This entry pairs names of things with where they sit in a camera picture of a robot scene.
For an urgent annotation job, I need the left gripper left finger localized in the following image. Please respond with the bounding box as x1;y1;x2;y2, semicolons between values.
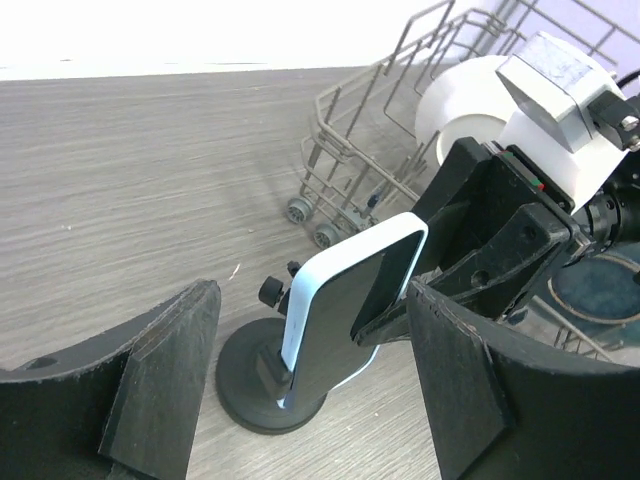
1;280;221;479

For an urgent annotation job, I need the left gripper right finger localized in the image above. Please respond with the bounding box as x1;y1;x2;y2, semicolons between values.
407;281;639;479

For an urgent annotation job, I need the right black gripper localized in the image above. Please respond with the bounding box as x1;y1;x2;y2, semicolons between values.
351;137;576;346

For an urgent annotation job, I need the black phone stand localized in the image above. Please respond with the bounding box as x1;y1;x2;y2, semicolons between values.
215;262;340;435

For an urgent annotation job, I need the light blue case phone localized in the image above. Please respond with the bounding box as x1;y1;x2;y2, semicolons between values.
278;212;428;410

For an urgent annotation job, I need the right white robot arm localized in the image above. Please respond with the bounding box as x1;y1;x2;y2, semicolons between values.
352;92;639;346

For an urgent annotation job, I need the white plate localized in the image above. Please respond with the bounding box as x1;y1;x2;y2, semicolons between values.
414;55;517;163

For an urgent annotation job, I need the dark teal plate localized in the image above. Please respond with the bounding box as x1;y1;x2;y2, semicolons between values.
547;254;639;326

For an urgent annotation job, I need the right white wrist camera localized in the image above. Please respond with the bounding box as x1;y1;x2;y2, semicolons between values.
496;32;639;209

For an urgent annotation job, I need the grey wire dish rack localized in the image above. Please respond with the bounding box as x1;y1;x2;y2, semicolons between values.
286;1;639;364

